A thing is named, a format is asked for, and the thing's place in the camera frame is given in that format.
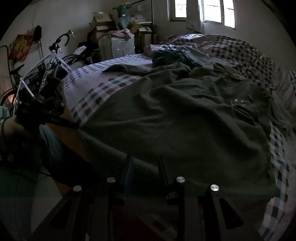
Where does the dark green shirt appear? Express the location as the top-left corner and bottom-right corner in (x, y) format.
(79, 64), (290, 209)

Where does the dark teal garment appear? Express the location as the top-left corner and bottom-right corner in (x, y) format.
(151, 50), (197, 68)

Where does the person's left forearm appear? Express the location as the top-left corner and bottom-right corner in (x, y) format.
(0, 116), (23, 151)

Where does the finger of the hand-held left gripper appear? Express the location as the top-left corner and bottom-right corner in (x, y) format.
(47, 115), (80, 130)

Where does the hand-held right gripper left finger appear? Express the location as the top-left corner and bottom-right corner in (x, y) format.
(30, 155), (135, 241)

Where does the teal bag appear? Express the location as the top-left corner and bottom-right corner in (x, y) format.
(113, 2), (133, 27)

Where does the white road bicycle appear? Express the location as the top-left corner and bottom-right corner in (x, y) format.
(0, 30), (93, 116)

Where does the stack of cardboard boxes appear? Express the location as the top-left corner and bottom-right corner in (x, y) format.
(87, 11), (160, 56)

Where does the person's light teal shirt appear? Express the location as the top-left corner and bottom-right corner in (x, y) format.
(0, 105), (66, 234)

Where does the small window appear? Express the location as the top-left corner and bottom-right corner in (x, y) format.
(168, 0), (188, 22)

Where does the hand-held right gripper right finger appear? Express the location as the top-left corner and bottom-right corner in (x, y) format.
(158, 155), (264, 241)

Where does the red wall hanging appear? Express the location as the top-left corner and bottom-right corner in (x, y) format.
(9, 34), (36, 62)

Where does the large-check bed sheet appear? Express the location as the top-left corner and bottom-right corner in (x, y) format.
(60, 53), (296, 241)

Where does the pink cloth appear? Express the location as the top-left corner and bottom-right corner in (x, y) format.
(110, 29), (135, 39)

